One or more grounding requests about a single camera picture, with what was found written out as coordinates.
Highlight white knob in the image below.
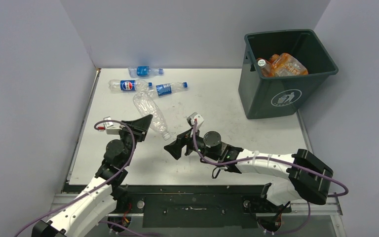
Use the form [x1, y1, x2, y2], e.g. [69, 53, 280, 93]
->
[136, 200, 145, 209]

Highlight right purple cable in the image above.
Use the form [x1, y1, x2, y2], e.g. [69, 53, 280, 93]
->
[192, 119, 350, 236]

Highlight aluminium rail frame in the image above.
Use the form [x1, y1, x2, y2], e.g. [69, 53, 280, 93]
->
[50, 193, 347, 237]

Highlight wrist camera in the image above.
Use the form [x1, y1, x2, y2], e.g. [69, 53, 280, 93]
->
[94, 117, 121, 135]
[187, 112, 204, 131]

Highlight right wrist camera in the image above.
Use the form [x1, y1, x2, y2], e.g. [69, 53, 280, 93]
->
[187, 112, 204, 131]

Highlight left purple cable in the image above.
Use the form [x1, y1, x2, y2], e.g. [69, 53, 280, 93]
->
[13, 119, 164, 237]

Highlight large orange label bottle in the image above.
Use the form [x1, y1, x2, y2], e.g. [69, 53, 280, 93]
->
[257, 58, 274, 77]

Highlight purple cable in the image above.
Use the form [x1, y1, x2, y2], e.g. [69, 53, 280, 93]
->
[192, 119, 350, 236]
[13, 119, 164, 237]

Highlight clear unlabelled bottle blue cap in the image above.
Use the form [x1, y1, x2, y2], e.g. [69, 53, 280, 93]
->
[133, 91, 171, 140]

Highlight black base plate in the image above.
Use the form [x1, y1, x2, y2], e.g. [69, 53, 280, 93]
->
[94, 193, 292, 229]

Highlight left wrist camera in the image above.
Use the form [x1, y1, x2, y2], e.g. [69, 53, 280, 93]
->
[94, 117, 121, 135]

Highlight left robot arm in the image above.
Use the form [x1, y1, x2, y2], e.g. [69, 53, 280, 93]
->
[31, 115, 153, 237]

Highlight clear bottle blue label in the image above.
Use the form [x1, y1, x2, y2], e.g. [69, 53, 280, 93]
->
[128, 66, 164, 78]
[148, 82, 189, 98]

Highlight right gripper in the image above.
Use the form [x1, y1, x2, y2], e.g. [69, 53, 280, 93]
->
[164, 125, 220, 161]

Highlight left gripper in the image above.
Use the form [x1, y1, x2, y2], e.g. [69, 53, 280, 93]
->
[118, 115, 152, 166]

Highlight dark green trash bin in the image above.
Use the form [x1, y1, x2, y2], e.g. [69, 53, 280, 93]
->
[238, 29, 339, 119]

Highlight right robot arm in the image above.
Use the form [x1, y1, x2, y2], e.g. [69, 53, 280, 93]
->
[164, 129, 333, 211]

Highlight orange label crushed bottle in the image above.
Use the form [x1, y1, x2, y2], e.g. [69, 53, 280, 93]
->
[270, 53, 308, 77]

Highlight pepsi bottle blue cap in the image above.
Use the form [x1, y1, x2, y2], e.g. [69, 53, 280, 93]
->
[109, 79, 152, 93]

